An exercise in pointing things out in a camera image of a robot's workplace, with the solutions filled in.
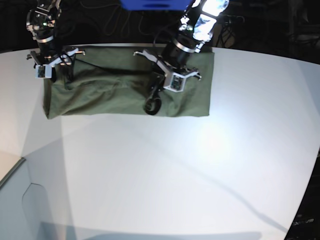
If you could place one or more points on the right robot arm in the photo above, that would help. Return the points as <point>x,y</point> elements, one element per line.
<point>41,23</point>

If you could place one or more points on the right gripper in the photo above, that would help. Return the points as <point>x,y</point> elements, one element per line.
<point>65,57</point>

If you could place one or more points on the blue box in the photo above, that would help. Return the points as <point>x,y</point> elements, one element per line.
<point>155,5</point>

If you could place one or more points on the olive green t-shirt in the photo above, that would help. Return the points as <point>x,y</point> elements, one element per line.
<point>110,80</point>

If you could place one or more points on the black power strip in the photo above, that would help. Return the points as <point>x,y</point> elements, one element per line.
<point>232,19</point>

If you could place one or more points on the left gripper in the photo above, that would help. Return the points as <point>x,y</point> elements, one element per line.
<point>153,101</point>

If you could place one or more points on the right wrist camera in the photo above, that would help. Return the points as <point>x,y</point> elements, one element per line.
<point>43,71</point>

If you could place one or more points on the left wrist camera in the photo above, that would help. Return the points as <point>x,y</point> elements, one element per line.
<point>174,82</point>

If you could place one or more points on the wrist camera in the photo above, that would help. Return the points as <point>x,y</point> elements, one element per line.
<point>174,82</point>
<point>43,71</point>

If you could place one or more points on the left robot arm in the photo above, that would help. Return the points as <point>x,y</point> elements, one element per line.
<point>194,30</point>

